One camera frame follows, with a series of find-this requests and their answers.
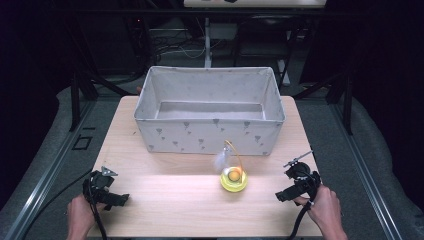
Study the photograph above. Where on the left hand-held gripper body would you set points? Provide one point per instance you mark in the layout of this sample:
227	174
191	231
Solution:
98	186

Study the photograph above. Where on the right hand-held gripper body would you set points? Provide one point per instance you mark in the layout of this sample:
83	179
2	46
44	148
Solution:
305	181

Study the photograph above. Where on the yellow feather cat toy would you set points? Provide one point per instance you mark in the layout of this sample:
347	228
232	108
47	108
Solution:
234	185

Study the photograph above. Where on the grey printed fabric storage box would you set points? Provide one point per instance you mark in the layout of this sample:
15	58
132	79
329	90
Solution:
206	136

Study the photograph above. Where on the person's left hand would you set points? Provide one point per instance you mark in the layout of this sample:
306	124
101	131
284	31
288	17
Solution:
80	215

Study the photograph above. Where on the person's right hand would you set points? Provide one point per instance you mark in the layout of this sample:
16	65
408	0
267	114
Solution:
326	208

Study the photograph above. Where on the grey padded cover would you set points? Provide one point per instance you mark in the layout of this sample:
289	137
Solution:
390	173

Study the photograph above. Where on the white desk leg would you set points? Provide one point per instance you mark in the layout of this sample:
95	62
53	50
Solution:
207	43

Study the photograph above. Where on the aluminium floor rail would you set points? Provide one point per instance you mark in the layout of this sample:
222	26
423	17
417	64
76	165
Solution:
366	180
50	180

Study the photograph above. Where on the black metal frame post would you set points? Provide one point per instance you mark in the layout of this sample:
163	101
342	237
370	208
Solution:
348	106
75	103

